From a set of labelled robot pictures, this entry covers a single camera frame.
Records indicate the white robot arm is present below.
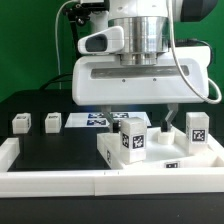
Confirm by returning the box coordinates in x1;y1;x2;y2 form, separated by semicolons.
72;0;218;131

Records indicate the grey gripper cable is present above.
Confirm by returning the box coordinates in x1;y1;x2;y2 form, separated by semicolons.
166;0;223;105

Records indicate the black camera on mount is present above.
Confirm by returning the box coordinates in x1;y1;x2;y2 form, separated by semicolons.
80;0;109;7

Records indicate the white marker tag sheet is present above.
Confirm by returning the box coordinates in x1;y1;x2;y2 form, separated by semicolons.
65;112;151;128

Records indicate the white U-shaped obstacle fence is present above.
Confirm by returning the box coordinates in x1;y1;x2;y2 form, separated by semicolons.
0;138;224;198

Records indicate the white cable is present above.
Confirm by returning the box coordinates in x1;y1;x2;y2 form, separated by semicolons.
54;0;79;90

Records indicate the white square tabletop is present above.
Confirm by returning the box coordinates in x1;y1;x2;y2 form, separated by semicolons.
97;128;224;170

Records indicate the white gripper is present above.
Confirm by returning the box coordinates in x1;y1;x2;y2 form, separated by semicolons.
72;25;210;133

